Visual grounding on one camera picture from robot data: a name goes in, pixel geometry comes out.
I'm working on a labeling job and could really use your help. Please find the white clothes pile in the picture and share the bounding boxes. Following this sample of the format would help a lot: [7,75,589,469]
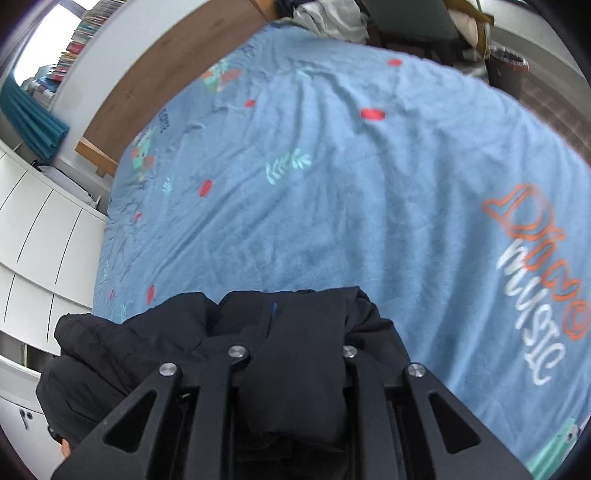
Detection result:
[294,0,371,44]

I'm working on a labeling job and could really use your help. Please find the row of books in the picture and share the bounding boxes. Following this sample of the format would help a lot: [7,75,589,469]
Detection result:
[25,0,127,109]

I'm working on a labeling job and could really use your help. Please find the dark trash bin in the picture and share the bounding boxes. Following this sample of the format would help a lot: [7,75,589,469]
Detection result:
[486,45,530,99]

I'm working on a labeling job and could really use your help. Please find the grey chair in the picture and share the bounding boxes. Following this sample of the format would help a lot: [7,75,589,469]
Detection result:
[362,0,462,54]

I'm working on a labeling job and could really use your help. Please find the teal curtain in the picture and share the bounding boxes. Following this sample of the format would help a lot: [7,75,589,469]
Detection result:
[0,76,71,161]

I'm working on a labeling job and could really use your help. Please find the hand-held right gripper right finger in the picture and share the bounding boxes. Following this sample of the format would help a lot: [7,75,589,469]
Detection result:
[342,345,533,480]

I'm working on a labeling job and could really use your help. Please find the white wardrobe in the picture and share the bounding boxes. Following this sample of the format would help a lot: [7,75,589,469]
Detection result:
[0,143,110,356]

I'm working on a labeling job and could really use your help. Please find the black puffer coat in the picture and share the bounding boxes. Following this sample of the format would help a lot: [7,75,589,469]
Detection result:
[36,286,411,480]

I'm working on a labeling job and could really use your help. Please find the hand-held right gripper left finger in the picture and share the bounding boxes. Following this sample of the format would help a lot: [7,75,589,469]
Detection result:
[51,345,253,480]

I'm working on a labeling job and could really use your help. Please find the bed with blue printed sheet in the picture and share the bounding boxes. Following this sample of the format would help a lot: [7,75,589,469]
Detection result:
[92,21,591,478]

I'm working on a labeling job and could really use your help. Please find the wooden headboard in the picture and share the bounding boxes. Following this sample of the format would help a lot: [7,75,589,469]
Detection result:
[76,0,282,176]

